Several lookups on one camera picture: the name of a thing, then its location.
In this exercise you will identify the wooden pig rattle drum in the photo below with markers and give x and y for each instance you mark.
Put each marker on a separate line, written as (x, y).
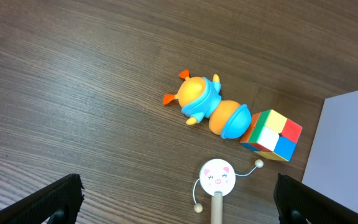
(218, 178)

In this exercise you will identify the colourful 2x2 puzzle cube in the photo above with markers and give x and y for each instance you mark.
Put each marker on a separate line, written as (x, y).
(272, 136)

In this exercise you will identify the orange blue duck toy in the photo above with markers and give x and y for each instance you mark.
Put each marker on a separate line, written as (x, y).
(200, 98)

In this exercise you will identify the white box pink interior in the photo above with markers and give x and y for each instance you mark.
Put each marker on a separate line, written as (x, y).
(332, 167)

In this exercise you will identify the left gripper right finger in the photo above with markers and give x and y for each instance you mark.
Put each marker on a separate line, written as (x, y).
(297, 203)

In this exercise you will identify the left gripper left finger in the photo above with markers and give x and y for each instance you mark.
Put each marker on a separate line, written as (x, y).
(59, 202)

